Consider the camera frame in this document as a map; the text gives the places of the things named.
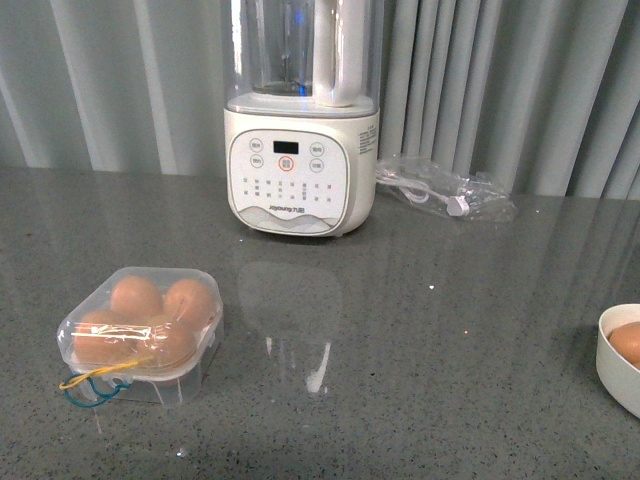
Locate brown egg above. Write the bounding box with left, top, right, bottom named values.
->
left=110, top=276, right=163, bottom=318
left=136, top=314, right=196, bottom=370
left=72, top=310, right=133, bottom=365
left=163, top=279, right=217, bottom=331
left=609, top=322, right=640, bottom=368

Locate clear plastic egg box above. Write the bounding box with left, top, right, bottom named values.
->
left=57, top=267, right=224, bottom=409

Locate brown egg in box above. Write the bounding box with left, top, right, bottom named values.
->
left=72, top=310, right=133, bottom=365
left=110, top=276, right=163, bottom=318
left=163, top=279, right=217, bottom=331

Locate clear plastic bag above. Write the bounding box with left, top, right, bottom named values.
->
left=376, top=154, right=517, bottom=223

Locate white Joyoung blender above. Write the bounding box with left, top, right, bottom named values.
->
left=222, top=0, right=384, bottom=237

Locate blue rubber band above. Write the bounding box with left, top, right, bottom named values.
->
left=58, top=374, right=132, bottom=409

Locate yellow rubber band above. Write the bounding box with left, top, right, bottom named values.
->
left=58, top=355, right=155, bottom=392

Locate white bowl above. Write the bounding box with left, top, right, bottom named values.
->
left=595, top=304, right=639, bottom=418

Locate white power cable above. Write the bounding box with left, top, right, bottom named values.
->
left=375, top=172, right=471, bottom=217

